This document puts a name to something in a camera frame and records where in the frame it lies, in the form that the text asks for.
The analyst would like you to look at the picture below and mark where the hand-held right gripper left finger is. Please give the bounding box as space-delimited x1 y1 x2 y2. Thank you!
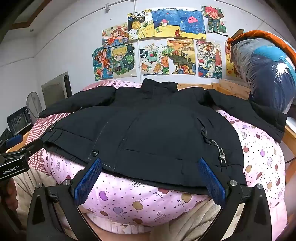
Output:
27 158 103 241

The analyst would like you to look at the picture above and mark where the grey wall panel door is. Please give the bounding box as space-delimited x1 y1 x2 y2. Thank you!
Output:
42 71 69 102

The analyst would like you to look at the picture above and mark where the person's left hand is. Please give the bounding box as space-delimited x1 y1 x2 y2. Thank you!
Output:
0 179 17 209

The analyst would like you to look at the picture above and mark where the black padded jacket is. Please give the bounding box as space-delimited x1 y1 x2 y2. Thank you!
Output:
39 78 287 195

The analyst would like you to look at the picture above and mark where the electric fan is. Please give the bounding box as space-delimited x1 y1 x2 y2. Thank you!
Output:
26 92 43 121

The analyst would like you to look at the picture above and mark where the orange cloth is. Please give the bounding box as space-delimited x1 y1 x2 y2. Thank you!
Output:
225 30 296 61

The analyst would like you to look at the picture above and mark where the clear plastic bag of bedding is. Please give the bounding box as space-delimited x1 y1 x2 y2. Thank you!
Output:
230 31 296 115

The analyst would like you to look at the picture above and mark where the wooden bed frame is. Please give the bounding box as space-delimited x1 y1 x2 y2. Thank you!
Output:
5 79 296 167

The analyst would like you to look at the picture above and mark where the pink apple-print quilt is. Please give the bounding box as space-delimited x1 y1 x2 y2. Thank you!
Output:
44 80 288 234

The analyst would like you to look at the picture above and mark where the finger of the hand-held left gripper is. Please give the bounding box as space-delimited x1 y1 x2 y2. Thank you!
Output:
0 139 44 161
0 134 23 149

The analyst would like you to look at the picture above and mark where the group of colourful wall drawings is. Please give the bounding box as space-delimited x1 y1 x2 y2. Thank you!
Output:
92 5 241 81

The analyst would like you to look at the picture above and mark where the black plastic crate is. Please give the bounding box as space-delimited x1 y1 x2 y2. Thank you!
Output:
7 107 33 136

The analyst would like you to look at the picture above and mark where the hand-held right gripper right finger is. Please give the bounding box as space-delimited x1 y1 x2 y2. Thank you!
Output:
198 158 272 241

